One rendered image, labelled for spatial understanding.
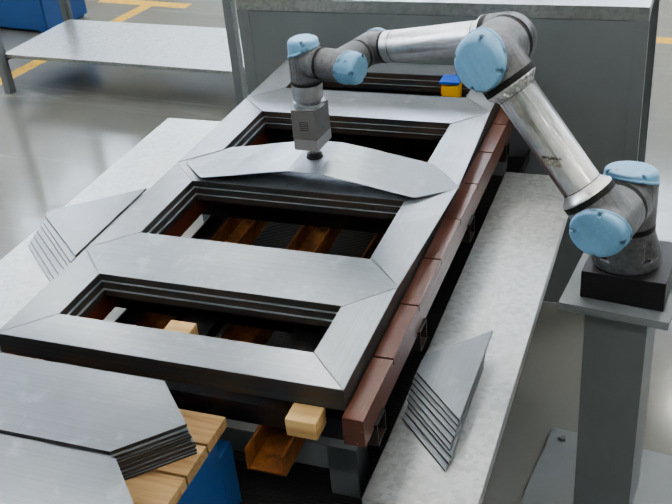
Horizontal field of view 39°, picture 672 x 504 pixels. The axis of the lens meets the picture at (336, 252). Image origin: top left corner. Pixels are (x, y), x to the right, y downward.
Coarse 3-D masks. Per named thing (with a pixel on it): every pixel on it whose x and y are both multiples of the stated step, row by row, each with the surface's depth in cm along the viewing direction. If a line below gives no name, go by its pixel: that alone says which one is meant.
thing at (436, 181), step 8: (432, 168) 236; (432, 176) 233; (440, 176) 233; (424, 184) 230; (432, 184) 230; (440, 184) 230; (448, 184) 230; (424, 192) 226; (432, 192) 227; (440, 192) 227
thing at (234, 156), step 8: (232, 152) 253; (240, 152) 252; (248, 152) 250; (224, 160) 249; (232, 160) 248; (240, 160) 246; (216, 168) 246; (224, 168) 244; (232, 168) 243; (208, 176) 242; (216, 176) 241
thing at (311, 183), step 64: (256, 128) 275; (384, 128) 267; (448, 128) 258; (192, 192) 243; (256, 192) 239; (320, 192) 233; (384, 192) 230; (320, 320) 192; (384, 320) 188; (192, 384) 180; (256, 384) 175
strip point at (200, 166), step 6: (222, 150) 256; (210, 156) 254; (216, 156) 253; (192, 162) 253; (198, 162) 252; (204, 162) 251; (210, 162) 250; (192, 168) 249; (198, 168) 248; (204, 168) 247; (198, 174) 245
